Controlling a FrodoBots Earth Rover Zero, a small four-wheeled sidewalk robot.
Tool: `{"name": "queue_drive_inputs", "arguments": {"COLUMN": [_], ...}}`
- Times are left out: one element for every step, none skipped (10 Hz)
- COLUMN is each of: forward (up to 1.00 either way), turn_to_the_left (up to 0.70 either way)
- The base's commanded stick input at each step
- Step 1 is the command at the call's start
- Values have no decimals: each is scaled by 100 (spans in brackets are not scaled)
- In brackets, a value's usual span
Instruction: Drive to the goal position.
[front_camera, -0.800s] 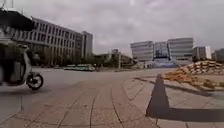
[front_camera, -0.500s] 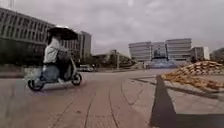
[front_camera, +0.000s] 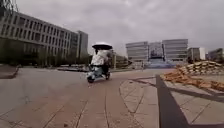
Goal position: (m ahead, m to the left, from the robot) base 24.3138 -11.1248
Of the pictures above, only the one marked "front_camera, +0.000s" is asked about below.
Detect low brown building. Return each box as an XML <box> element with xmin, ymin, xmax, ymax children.
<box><xmin>112</xmin><ymin>53</ymin><xmax>130</xmax><ymax>70</ymax></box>

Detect person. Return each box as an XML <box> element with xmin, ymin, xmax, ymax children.
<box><xmin>90</xmin><ymin>41</ymin><xmax>114</xmax><ymax>76</ymax></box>

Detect pale blue scooter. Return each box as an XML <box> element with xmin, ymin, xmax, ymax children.
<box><xmin>85</xmin><ymin>64</ymin><xmax>112</xmax><ymax>84</ymax></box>

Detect twin-block building with glass centre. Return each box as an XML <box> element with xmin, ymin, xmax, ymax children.
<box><xmin>125</xmin><ymin>38</ymin><xmax>189</xmax><ymax>64</ymax></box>

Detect wide blue stairs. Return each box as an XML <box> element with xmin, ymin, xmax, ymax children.
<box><xmin>145</xmin><ymin>58</ymin><xmax>178</xmax><ymax>70</ymax></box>

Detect brown-grey paved plaza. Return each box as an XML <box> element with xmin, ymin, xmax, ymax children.
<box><xmin>0</xmin><ymin>67</ymin><xmax>224</xmax><ymax>128</ymax></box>

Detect row of trees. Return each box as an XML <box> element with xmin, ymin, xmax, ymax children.
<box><xmin>0</xmin><ymin>49</ymin><xmax>92</xmax><ymax>68</ymax></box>

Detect large grey office building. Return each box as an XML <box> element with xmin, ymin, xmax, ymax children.
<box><xmin>0</xmin><ymin>9</ymin><xmax>90</xmax><ymax>66</ymax></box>

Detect pile of tan paving stones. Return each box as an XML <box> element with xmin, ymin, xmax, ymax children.
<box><xmin>161</xmin><ymin>60</ymin><xmax>224</xmax><ymax>92</ymax></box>

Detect small pale building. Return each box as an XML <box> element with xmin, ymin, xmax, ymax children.
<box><xmin>187</xmin><ymin>46</ymin><xmax>207</xmax><ymax>62</ymax></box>

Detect low dark kerb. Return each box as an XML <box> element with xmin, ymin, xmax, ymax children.
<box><xmin>0</xmin><ymin>64</ymin><xmax>22</xmax><ymax>80</ymax></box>

